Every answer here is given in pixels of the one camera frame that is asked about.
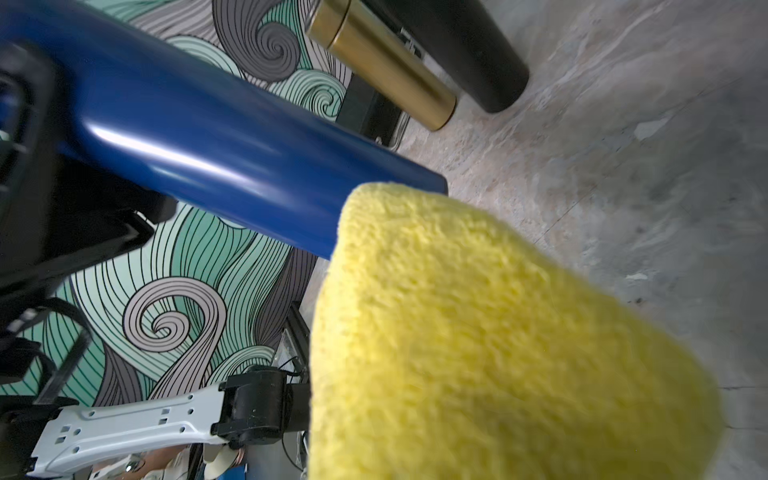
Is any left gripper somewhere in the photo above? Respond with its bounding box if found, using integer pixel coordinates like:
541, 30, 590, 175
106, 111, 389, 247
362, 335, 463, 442
1, 42, 177, 300

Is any blue thermos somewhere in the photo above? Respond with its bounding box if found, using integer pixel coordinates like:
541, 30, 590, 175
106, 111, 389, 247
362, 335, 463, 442
1, 1, 448, 258

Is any gold thermos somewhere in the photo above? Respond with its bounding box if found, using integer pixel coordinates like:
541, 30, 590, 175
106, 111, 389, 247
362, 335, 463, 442
306, 0, 457, 131

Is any yellow cleaning cloth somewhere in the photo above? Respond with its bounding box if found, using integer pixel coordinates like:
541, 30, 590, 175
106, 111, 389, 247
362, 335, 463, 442
308, 183, 724, 479

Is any black thermos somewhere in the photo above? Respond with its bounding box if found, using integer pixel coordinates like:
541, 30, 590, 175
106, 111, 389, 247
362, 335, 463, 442
369, 0, 529, 113

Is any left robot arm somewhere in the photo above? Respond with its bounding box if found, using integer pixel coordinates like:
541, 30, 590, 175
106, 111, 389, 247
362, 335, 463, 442
1, 43, 310, 479

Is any person in background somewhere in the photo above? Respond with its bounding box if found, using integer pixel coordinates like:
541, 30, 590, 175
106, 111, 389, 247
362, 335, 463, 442
88, 444, 245, 479

